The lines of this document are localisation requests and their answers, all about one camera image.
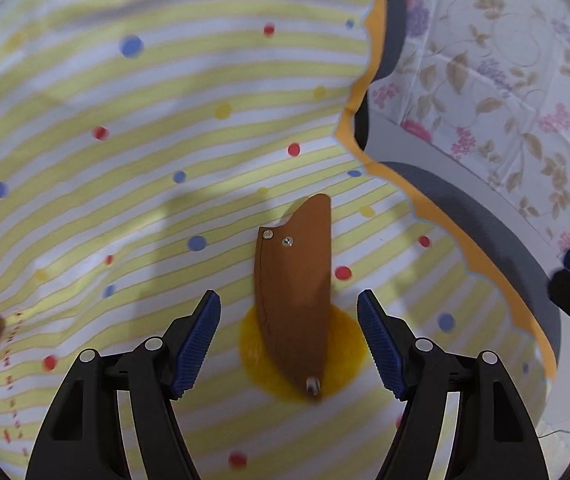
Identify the yellow striped dotted cloth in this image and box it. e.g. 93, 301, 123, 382
0, 0, 558, 480

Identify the grey office chair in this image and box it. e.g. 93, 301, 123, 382
352, 0, 563, 386

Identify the yellow round felt pad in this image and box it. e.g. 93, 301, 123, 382
238, 305, 366, 403

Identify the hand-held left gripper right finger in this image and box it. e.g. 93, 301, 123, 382
356, 289, 550, 480

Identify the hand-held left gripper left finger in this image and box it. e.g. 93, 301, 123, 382
25, 290, 222, 480

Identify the floral wall sheet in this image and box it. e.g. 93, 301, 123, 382
367, 0, 570, 261

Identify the brown leather sheath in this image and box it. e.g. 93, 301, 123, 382
254, 193, 332, 403

